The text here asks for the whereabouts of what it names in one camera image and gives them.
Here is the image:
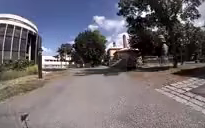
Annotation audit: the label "broad green tree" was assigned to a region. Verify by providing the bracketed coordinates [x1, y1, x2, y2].
[71, 29, 108, 68]

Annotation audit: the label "yellow building with chimney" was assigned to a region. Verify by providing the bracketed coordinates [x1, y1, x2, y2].
[105, 33, 141, 71]

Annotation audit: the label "grey gravel path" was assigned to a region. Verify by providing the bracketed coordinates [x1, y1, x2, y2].
[0, 64, 205, 128]

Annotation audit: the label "small tree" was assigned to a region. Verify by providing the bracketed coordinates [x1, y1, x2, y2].
[56, 43, 74, 68]

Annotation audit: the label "low fence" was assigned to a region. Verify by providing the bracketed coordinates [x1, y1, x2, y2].
[141, 55, 164, 66]

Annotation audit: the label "low white building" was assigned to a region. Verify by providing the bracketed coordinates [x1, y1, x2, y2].
[41, 55, 73, 70]

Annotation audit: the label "dark pole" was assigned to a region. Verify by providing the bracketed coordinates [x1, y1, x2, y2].
[37, 46, 44, 80]

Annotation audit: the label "pale stone monument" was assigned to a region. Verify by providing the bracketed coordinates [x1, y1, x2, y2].
[158, 34, 170, 66]

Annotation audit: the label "large dark tree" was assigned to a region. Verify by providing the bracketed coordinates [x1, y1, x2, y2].
[117, 0, 205, 69]

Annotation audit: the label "green bushes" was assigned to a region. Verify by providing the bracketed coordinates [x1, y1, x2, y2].
[0, 59, 39, 84]

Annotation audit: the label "cobblestone strip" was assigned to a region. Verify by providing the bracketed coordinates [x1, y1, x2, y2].
[154, 76, 205, 120]

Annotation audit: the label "round white building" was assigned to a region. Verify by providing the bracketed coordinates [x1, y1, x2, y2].
[0, 13, 43, 76]

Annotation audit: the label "dry grass verge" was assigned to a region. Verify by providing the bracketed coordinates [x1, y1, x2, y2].
[0, 69, 71, 104]

